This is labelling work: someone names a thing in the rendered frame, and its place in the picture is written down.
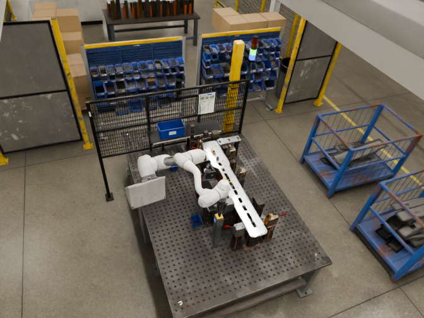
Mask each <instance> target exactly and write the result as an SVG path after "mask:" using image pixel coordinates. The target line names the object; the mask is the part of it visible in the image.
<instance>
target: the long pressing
mask: <svg viewBox="0 0 424 318"><path fill-rule="evenodd" d="M203 148H204V152H205V155H206V158H207V159H208V160H210V161H211V165H212V167H213V168H215V169H218V170H219V171H220V173H221V175H222V177H223V179H224V180H227V178H226V177H225V174H227V175H228V177H229V179H233V182H231V183H232V184H233V186H234V188H235V189H232V187H231V185H230V184H229V185H230V191H229V193H228V195H229V198H232V199H233V201H234V203H235V204H234V208H235V210H236V212H237V214H238V216H239V218H240V220H241V222H242V223H243V224H244V227H245V229H246V230H247V233H248V234H249V236H250V237H251V238H256V237H260V236H262V235H265V234H267V232H268V231H267V229H266V227H265V226H264V223H263V222H262V220H261V219H260V217H259V215H258V214H257V212H256V210H255V209H254V207H253V205H252V203H251V202H250V200H249V198H248V197H247V195H246V193H245V191H244V190H243V188H242V186H241V185H240V183H239V181H238V180H237V178H236V176H235V174H234V173H233V171H232V169H231V168H230V162H229V161H228V158H227V157H226V155H225V154H224V152H223V150H222V148H221V147H220V145H219V144H218V142H217V141H208V142H205V143H203ZM211 150H214V151H215V152H216V154H214V153H213V152H212V151H211ZM216 157H219V160H218V161H217V160H216ZM219 163H221V164H222V166H219ZM222 168H224V170H225V171H224V172H223V171H222ZM234 190H236V191H237V193H238V196H236V195H235V193H234ZM238 197H240V198H241V200H242V203H240V201H239V200H238ZM242 205H245V207H246V208H247V211H244V209H243V207H242ZM247 213H249V214H250V216H251V218H252V219H253V222H254V223H255V224H256V227H255V228H254V227H253V225H252V223H251V222H252V221H251V220H250V219H249V217H248V216H247Z"/></svg>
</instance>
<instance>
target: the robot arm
mask: <svg viewBox="0 0 424 318"><path fill-rule="evenodd" d="M205 156H206V155H205V152H204V151H203V150H200V149H196V150H190V151H187V152H185V153H176V154H175V155H174V156H169V155H159V156H155V157H153V158H151V157H150V156H149V155H143V156H141V157H139V158H138V169H139V173H140V176H141V180H142V181H141V183H143V182H147V181H149V180H153V179H157V178H158V177H157V176H156V174H155V172H156V171H159V170H164V169H167V168H170V167H171V166H172V165H178V166H179V167H180V168H183V169H184V170H187V171H189V172H192V173H193V174H194V183H195V189H196V192H197V193H198V194H199V199H198V203H199V205H200V206H201V207H203V208H207V207H209V206H211V205H213V204H214V203H216V202H217V203H216V204H214V207H215V210H216V212H217V213H218V216H219V217H220V216H221V213H222V212H223V211H224V210H225V208H226V206H227V204H228V203H227V201H226V200H227V197H228V193H229V190H230V185H229V182H228V181H226V180H224V179H223V180H220V181H219V183H218V184H217V185H216V187H215V188H213V189H212V190H211V189H203V188H202V187H201V173H200V171H199V169H198V168H197V167H196V166H195V164H198V163H201V162H202V161H203V160H204V159H205ZM217 206H218V209H217Z"/></svg>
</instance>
